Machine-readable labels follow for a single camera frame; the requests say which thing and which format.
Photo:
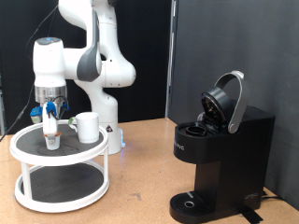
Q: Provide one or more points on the black tape strip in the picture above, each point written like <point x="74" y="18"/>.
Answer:
<point x="251" y="216"/>

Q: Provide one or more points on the white mug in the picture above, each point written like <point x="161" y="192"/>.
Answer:
<point x="88" y="129"/>

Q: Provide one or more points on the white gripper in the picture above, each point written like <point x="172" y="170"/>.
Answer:
<point x="49" y="123"/>

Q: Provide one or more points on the black Keurig coffee machine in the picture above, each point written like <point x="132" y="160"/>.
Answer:
<point x="230" y="161"/>

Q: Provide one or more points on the white two-tier turntable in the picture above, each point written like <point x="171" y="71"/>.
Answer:
<point x="59" y="155"/>

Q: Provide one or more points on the grey metal post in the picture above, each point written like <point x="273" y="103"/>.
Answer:
<point x="2" y="109"/>

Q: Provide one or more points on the grey metal pole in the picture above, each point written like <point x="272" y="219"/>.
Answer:
<point x="169" y="62"/>

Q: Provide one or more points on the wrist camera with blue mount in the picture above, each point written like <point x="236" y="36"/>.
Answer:
<point x="36" y="114"/>

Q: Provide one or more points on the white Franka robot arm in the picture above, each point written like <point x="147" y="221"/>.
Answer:
<point x="106" y="68"/>

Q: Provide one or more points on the orange-lidded coffee pod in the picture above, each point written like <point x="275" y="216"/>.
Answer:
<point x="57" y="145"/>

